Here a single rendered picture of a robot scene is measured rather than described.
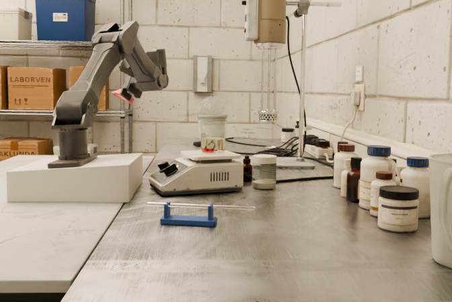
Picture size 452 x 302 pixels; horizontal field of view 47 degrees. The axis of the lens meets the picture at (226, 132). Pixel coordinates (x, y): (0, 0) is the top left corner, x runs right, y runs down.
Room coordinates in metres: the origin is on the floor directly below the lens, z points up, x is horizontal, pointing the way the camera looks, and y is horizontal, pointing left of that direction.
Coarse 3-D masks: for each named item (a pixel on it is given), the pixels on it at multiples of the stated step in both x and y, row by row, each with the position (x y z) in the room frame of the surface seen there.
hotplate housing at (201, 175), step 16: (192, 160) 1.23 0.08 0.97; (208, 160) 1.20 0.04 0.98; (224, 160) 1.21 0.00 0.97; (176, 176) 1.15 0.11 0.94; (192, 176) 1.16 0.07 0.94; (208, 176) 1.17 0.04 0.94; (224, 176) 1.19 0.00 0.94; (240, 176) 1.20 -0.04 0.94; (160, 192) 1.15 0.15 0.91; (176, 192) 1.15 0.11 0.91; (192, 192) 1.16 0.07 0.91; (208, 192) 1.18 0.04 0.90
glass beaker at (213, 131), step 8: (200, 120) 1.23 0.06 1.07; (208, 120) 1.21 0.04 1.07; (216, 120) 1.27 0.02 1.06; (224, 120) 1.22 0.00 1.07; (208, 128) 1.21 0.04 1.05; (216, 128) 1.21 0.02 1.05; (224, 128) 1.23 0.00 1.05; (200, 136) 1.24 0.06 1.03; (208, 136) 1.21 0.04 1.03; (216, 136) 1.21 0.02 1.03; (224, 136) 1.23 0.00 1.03; (200, 144) 1.24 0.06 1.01; (208, 144) 1.21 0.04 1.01; (216, 144) 1.21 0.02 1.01; (224, 144) 1.23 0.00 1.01; (208, 152) 1.21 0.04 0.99; (216, 152) 1.21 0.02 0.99; (224, 152) 1.23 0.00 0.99
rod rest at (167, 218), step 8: (168, 208) 0.92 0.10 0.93; (208, 208) 0.90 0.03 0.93; (168, 216) 0.92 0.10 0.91; (176, 216) 0.92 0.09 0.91; (184, 216) 0.93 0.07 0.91; (192, 216) 0.93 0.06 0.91; (200, 216) 0.93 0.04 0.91; (208, 216) 0.90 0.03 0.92; (168, 224) 0.90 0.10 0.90; (176, 224) 0.90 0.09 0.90; (184, 224) 0.90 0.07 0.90; (192, 224) 0.90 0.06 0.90; (200, 224) 0.89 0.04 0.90; (208, 224) 0.89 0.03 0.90
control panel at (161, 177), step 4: (176, 160) 1.26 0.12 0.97; (176, 164) 1.22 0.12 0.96; (180, 164) 1.21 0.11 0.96; (184, 164) 1.19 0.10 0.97; (180, 168) 1.18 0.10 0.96; (184, 168) 1.16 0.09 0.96; (156, 172) 1.24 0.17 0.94; (176, 172) 1.16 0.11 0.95; (152, 176) 1.23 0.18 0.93; (156, 176) 1.21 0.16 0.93; (160, 176) 1.20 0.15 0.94; (164, 176) 1.18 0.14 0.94; (168, 176) 1.17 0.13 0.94; (172, 176) 1.15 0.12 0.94; (160, 180) 1.17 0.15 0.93; (164, 180) 1.15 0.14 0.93
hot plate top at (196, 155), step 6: (198, 150) 1.29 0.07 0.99; (186, 156) 1.22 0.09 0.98; (192, 156) 1.18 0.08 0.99; (198, 156) 1.17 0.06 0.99; (204, 156) 1.18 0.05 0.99; (210, 156) 1.18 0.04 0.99; (216, 156) 1.19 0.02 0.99; (222, 156) 1.19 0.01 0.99; (228, 156) 1.20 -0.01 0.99; (234, 156) 1.20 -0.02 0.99; (240, 156) 1.21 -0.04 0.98
